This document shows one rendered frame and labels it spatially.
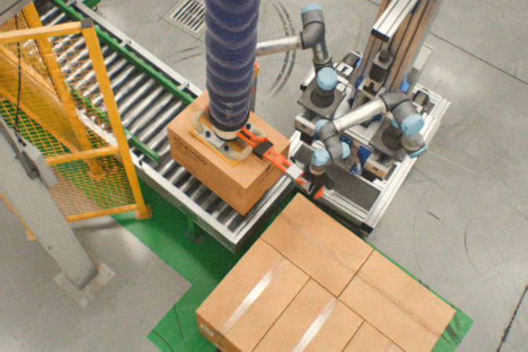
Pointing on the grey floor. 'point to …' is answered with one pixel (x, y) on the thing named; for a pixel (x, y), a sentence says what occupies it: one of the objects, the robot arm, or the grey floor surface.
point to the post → (254, 90)
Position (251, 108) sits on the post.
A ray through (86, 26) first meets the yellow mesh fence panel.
